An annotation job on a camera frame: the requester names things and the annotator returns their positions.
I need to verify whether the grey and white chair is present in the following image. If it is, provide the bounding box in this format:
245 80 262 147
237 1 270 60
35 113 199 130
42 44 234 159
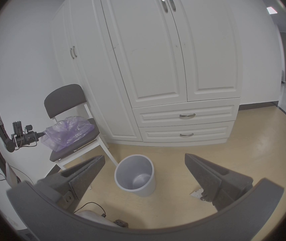
44 84 119 171

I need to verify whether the white wardrobe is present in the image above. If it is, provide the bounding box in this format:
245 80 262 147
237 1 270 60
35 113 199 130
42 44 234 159
51 0 241 147

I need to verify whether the purple plastic bag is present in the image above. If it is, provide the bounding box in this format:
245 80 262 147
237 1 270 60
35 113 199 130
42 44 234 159
41 116 95 152

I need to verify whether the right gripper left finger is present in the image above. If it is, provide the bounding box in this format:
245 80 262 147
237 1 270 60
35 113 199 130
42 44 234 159
36 155 106 209

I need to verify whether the black cable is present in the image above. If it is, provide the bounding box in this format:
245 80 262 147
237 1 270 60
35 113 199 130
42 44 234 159
73 201 107 218

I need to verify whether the white trash bin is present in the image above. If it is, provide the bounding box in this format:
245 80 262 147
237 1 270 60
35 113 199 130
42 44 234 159
114 155 156 197

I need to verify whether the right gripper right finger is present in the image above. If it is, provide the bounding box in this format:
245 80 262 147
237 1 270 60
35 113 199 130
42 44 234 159
185 153 254 212

